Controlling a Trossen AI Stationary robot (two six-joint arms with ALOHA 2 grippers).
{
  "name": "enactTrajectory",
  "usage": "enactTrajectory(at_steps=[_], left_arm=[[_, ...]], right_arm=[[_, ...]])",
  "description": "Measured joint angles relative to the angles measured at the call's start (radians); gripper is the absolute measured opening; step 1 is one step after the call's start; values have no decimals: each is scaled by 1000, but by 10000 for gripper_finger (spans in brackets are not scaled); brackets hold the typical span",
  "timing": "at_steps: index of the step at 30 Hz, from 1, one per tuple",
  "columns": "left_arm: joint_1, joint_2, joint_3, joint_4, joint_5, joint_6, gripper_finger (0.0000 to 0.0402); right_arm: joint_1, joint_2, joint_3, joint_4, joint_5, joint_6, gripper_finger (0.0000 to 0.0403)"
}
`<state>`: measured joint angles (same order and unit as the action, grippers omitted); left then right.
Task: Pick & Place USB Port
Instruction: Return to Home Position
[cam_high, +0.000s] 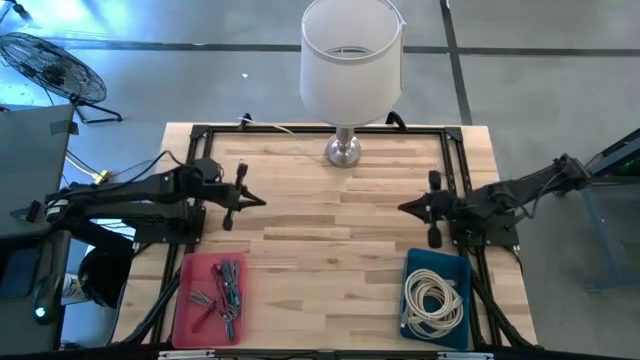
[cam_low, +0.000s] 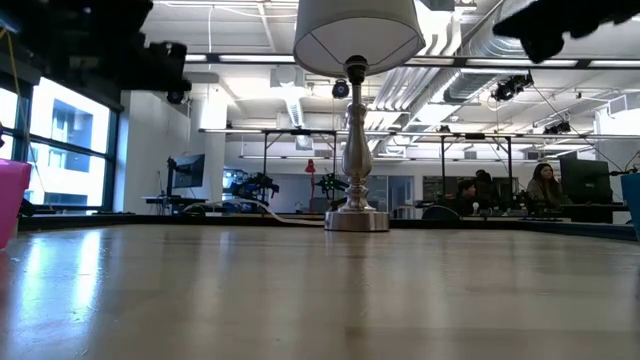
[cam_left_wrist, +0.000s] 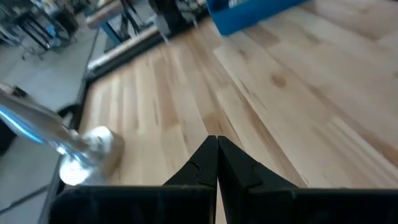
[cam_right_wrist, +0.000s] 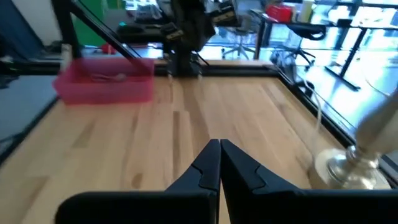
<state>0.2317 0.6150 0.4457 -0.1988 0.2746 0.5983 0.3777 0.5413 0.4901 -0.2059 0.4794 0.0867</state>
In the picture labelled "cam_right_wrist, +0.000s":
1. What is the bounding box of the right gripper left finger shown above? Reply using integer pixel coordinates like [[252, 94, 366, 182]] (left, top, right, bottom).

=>
[[54, 138, 221, 224]]

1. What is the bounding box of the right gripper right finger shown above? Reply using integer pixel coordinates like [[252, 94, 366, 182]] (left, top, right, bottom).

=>
[[220, 139, 398, 224]]

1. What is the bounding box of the pink plastic bin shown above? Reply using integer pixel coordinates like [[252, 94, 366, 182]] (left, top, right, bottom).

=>
[[52, 57, 155, 105]]

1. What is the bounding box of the silver table lamp white shade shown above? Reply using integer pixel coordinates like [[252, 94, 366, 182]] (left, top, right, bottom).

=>
[[307, 90, 398, 190]]

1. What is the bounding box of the grey office chair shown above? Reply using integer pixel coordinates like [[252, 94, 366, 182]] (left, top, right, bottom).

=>
[[217, 12, 259, 62]]

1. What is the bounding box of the small red object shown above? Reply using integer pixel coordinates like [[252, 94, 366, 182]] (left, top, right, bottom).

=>
[[101, 42, 118, 55]]

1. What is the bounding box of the black office chair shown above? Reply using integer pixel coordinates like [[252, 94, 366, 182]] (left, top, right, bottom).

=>
[[285, 23, 327, 66]]

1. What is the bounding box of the black legged table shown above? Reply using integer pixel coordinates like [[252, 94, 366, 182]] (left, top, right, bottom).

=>
[[251, 9, 398, 91]]

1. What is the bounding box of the red box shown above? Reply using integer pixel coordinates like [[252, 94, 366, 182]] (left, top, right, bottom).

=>
[[266, 3, 295, 23]]

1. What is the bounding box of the green panel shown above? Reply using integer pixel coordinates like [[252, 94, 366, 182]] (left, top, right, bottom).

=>
[[73, 0, 125, 47]]

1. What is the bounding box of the white bottle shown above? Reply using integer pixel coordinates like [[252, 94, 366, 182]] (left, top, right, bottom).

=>
[[300, 0, 315, 23]]

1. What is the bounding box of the black table edge frame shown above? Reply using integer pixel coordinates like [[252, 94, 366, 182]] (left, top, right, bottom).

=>
[[0, 63, 398, 189]]

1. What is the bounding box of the black rig frame post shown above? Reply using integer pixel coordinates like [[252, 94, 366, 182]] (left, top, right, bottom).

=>
[[51, 0, 147, 63]]

